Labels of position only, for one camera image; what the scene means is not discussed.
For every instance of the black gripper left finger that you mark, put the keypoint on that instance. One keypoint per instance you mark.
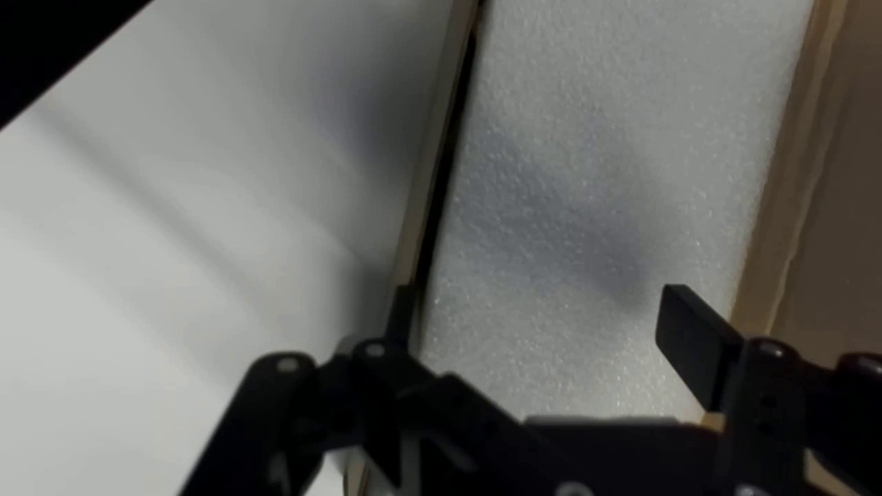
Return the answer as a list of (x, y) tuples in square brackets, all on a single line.
[(422, 432)]

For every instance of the white foam sheet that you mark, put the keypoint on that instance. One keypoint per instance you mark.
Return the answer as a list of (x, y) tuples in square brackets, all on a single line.
[(609, 149)]

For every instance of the brown cardboard box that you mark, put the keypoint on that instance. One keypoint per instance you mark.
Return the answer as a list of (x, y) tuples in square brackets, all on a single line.
[(794, 284)]

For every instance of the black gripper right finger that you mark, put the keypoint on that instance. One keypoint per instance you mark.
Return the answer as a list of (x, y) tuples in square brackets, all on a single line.
[(775, 404)]

